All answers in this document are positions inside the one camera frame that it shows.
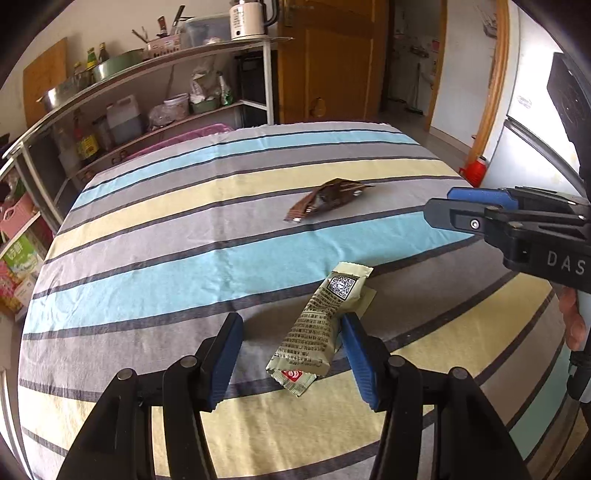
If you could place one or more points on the white plastic tub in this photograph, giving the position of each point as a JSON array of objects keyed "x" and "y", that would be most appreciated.
[{"x": 176, "y": 105}]

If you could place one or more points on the white electric kettle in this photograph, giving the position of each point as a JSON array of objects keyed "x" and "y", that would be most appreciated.
[{"x": 249, "y": 21}]

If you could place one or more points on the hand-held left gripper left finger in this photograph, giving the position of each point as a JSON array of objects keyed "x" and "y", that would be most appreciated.
[{"x": 226, "y": 360}]

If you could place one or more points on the broom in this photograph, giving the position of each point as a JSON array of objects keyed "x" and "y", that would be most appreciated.
[{"x": 415, "y": 92}]

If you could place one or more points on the silver refrigerator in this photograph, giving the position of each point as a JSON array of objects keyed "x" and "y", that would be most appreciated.
[{"x": 526, "y": 92}]

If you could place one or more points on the clear storage box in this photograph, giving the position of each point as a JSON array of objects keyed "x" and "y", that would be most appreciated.
[{"x": 205, "y": 32}]

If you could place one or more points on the green bowl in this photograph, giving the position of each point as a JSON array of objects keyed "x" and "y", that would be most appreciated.
[{"x": 204, "y": 106}]

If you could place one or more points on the brown snack wrapper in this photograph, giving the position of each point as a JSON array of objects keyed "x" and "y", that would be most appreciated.
[{"x": 328, "y": 198}]

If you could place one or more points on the red thermos jug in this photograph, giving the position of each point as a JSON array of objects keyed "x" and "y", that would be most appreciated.
[{"x": 475, "y": 171}]

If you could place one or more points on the white plastic jug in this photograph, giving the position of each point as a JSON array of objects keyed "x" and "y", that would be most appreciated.
[{"x": 123, "y": 121}]

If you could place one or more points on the metal shelf rack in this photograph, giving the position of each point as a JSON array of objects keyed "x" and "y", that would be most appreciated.
[{"x": 265, "y": 78}]

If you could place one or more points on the steel basin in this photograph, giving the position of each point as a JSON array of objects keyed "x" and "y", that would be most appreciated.
[{"x": 64, "y": 94}]

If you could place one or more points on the striped tablecloth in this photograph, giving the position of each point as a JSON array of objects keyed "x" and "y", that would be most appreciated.
[{"x": 184, "y": 240}]

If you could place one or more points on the pink utensil box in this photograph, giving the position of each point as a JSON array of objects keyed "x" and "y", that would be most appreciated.
[{"x": 162, "y": 48}]

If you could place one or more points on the wooden cutting board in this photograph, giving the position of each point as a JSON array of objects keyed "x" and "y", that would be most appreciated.
[{"x": 44, "y": 78}]

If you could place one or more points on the pink plastic lid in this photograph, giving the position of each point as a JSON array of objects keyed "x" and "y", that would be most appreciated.
[{"x": 184, "y": 138}]

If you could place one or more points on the beige snack wrapper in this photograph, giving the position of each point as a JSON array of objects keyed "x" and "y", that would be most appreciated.
[{"x": 318, "y": 323}]

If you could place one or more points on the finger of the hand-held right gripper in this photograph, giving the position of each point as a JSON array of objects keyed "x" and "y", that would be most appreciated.
[
  {"x": 489, "y": 197},
  {"x": 461, "y": 217}
]

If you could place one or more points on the green bottle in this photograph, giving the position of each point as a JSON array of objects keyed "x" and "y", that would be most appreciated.
[{"x": 225, "y": 92}]

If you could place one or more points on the pink plastic basket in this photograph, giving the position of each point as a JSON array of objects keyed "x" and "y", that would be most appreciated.
[{"x": 16, "y": 217}]

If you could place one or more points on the green white carton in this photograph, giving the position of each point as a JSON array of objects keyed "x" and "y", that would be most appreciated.
[{"x": 18, "y": 256}]

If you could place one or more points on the clear bag of dried goods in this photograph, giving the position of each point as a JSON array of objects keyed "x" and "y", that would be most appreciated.
[{"x": 161, "y": 117}]

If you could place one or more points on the person's right hand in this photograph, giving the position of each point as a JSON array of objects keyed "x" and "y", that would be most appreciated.
[{"x": 573, "y": 323}]

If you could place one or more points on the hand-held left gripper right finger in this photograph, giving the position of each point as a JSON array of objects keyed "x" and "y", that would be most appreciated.
[{"x": 359, "y": 360}]

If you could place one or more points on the wooden door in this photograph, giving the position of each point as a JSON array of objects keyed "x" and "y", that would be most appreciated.
[{"x": 332, "y": 60}]

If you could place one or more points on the dark sauce bottle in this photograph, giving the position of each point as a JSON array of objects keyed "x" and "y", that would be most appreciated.
[{"x": 87, "y": 141}]

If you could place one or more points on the green basin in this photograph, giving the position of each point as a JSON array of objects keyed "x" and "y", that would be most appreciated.
[{"x": 117, "y": 67}]

